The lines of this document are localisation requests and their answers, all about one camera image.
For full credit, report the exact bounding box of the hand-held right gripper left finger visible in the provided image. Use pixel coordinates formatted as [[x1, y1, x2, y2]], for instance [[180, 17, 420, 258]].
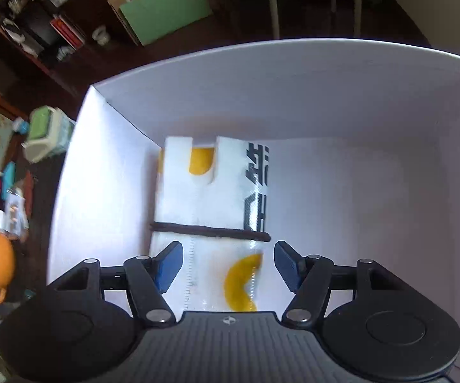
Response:
[[47, 241, 184, 325]]

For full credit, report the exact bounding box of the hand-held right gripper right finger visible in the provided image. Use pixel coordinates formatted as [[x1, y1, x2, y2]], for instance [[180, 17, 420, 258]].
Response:
[[274, 240, 408, 325]]

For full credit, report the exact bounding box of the dark elastic band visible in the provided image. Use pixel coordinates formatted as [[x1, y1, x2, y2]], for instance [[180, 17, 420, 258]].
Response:
[[150, 222, 271, 243]]

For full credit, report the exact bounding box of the yellow and white shopping bag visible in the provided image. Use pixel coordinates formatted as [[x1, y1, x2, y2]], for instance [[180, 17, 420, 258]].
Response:
[[149, 136, 271, 312]]

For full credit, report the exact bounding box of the white box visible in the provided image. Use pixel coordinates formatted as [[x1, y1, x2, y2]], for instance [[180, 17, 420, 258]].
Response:
[[46, 38, 460, 383]]

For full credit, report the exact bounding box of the pile of printed packets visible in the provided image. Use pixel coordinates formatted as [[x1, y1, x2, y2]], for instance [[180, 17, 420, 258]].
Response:
[[0, 163, 30, 241]]

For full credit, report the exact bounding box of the white and green container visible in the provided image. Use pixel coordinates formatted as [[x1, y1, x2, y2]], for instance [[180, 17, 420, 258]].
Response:
[[22, 106, 76, 163]]

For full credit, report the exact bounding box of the white cup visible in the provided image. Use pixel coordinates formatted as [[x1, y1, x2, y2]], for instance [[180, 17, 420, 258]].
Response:
[[92, 26, 111, 46]]

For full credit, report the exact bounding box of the red book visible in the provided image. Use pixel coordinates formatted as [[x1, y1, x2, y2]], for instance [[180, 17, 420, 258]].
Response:
[[50, 15, 87, 49]]

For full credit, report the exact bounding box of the green board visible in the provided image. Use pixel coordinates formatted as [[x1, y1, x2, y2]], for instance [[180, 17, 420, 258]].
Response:
[[119, 0, 213, 46]]

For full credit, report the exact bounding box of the dark wooden shelf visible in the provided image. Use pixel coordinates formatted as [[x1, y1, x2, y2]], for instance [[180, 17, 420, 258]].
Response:
[[0, 0, 109, 88]]

